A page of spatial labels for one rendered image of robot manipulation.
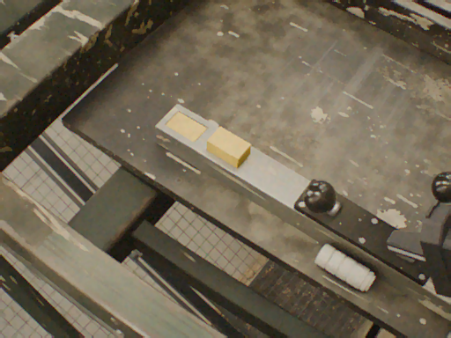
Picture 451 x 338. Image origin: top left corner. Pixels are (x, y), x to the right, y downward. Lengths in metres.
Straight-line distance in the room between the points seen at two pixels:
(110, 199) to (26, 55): 0.24
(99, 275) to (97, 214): 0.16
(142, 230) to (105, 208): 0.06
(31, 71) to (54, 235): 0.24
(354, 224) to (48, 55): 0.48
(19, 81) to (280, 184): 0.38
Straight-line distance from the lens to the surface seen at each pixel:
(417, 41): 1.10
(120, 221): 0.89
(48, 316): 1.45
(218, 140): 0.84
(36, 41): 0.94
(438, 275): 0.67
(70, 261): 0.77
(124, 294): 0.74
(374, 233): 0.80
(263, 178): 0.83
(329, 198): 0.69
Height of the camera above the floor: 1.75
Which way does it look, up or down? 9 degrees down
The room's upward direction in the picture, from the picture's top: 44 degrees counter-clockwise
